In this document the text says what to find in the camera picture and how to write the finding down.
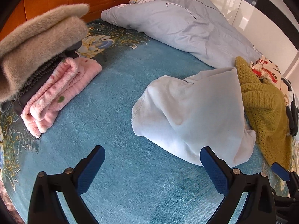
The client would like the pale blue garment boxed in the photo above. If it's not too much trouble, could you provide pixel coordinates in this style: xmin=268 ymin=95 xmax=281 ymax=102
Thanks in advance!
xmin=131 ymin=67 xmax=256 ymax=167

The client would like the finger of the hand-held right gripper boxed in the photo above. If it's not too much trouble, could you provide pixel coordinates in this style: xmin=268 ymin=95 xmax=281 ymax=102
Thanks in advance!
xmin=271 ymin=162 xmax=293 ymax=183

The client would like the mustard knit sweater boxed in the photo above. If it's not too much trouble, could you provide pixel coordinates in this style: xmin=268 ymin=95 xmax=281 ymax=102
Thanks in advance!
xmin=235 ymin=56 xmax=292 ymax=171

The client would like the black and white garment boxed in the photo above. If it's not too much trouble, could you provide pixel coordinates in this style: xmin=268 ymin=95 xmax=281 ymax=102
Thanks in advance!
xmin=280 ymin=77 xmax=299 ymax=137

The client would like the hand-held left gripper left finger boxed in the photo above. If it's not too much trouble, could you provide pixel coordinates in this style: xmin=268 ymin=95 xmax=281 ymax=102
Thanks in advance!
xmin=27 ymin=145 xmax=106 ymax=224

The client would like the pink fleece garment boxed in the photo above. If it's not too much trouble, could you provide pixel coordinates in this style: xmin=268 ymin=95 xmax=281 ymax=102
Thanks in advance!
xmin=21 ymin=57 xmax=103 ymax=139

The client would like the dark grey garment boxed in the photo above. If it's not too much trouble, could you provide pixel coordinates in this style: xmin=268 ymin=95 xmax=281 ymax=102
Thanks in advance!
xmin=0 ymin=40 xmax=83 ymax=116

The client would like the teal floral blanket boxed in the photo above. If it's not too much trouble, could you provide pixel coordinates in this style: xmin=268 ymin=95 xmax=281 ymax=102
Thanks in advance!
xmin=0 ymin=19 xmax=292 ymax=224

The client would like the cartoon printed cloth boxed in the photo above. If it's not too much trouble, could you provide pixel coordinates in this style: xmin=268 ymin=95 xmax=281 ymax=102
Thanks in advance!
xmin=249 ymin=55 xmax=290 ymax=103

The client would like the pale blue floral duvet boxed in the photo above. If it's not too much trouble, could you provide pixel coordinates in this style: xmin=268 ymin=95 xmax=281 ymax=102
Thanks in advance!
xmin=101 ymin=0 xmax=263 ymax=70

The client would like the beige fuzzy garment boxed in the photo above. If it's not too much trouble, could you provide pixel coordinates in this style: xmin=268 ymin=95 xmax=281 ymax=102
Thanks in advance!
xmin=0 ymin=3 xmax=90 ymax=103

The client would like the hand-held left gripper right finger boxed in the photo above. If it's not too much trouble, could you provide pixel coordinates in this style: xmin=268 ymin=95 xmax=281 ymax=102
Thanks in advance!
xmin=200 ymin=146 xmax=277 ymax=224

